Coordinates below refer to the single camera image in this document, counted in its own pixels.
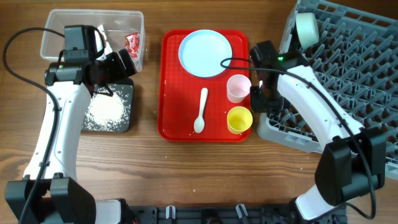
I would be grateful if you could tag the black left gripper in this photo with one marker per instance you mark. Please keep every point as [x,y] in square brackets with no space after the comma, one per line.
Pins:
[113,59]

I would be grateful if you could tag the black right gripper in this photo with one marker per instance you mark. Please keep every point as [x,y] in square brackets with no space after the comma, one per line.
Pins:
[257,105]

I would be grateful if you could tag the red snack wrapper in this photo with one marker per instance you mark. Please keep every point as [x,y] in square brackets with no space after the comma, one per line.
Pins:
[132,42]

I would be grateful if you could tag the yellow plastic cup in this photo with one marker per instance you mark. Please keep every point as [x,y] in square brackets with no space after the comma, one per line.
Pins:
[239,119]

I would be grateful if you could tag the white napkin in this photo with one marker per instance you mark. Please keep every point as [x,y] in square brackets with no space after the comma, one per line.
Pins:
[102,31]

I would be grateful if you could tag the white rice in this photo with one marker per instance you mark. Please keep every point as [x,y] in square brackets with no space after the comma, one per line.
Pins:
[107,110]

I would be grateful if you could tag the light blue plate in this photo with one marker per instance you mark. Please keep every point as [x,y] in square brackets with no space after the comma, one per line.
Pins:
[201,52]

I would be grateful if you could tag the mint green bowl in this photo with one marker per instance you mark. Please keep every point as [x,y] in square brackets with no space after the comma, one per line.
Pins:
[307,29]

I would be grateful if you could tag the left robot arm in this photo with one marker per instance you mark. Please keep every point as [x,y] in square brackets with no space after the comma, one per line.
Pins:
[48,191]

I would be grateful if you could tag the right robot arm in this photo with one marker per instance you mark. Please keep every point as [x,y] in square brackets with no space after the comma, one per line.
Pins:
[353,157]

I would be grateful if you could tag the grey dishwasher rack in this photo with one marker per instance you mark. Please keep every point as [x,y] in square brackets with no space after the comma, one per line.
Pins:
[356,61]

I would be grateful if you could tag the pink plastic cup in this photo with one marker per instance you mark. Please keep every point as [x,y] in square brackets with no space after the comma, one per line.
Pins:
[238,87]

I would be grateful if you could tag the clear plastic bin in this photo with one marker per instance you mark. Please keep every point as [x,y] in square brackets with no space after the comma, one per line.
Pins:
[116,24]

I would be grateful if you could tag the black tray bin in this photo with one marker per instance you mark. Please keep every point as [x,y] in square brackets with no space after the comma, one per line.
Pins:
[118,105]

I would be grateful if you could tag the white plastic spoon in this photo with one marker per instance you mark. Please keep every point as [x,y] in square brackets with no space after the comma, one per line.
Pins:
[199,123]

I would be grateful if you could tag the red plastic tray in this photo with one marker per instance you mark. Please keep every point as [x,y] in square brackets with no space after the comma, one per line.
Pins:
[179,93]

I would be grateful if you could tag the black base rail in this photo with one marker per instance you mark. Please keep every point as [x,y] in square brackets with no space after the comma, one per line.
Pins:
[239,214]

